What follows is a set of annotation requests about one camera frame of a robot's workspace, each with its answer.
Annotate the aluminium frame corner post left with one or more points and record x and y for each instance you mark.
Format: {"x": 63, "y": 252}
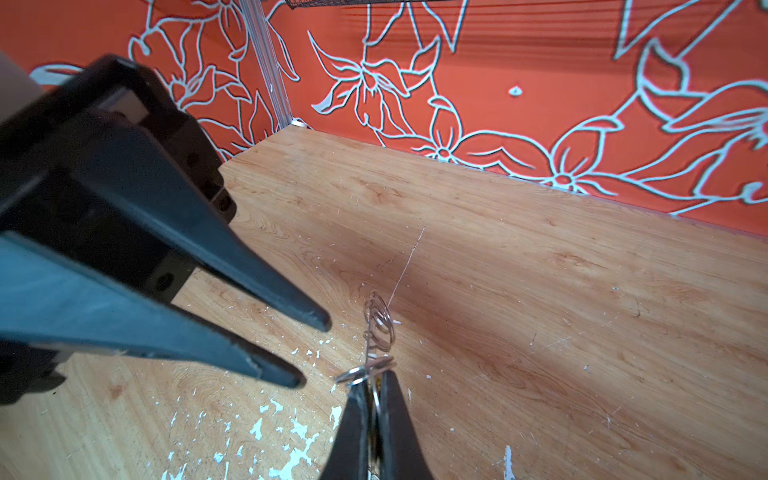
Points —
{"x": 259, "y": 33}

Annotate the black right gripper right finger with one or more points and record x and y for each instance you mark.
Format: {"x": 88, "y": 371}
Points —
{"x": 398, "y": 452}

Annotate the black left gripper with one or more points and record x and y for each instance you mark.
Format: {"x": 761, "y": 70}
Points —
{"x": 110, "y": 198}

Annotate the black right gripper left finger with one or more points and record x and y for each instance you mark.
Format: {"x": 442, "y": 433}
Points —
{"x": 349, "y": 456}

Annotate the black wire mesh basket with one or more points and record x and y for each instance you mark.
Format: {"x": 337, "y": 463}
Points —
{"x": 293, "y": 4}

